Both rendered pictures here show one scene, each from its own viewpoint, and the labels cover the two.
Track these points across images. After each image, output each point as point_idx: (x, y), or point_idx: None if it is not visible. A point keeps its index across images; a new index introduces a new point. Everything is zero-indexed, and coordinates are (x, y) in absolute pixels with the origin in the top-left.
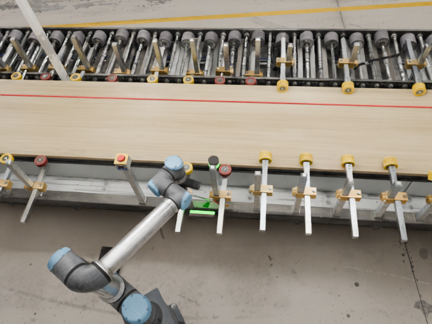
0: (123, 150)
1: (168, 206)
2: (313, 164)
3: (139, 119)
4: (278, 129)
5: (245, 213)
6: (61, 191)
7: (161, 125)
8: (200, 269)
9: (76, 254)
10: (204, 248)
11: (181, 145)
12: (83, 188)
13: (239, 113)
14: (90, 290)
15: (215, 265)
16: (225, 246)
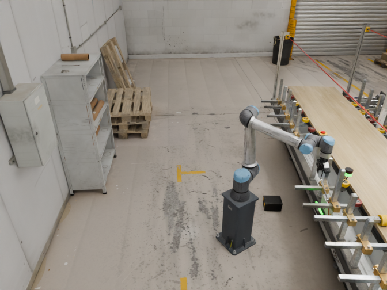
0: (339, 155)
1: (297, 138)
2: None
3: (368, 157)
4: None
5: (331, 233)
6: None
7: (371, 167)
8: (286, 256)
9: (256, 114)
10: (303, 256)
11: (361, 178)
12: (307, 159)
13: None
14: (241, 119)
15: (292, 265)
16: (311, 271)
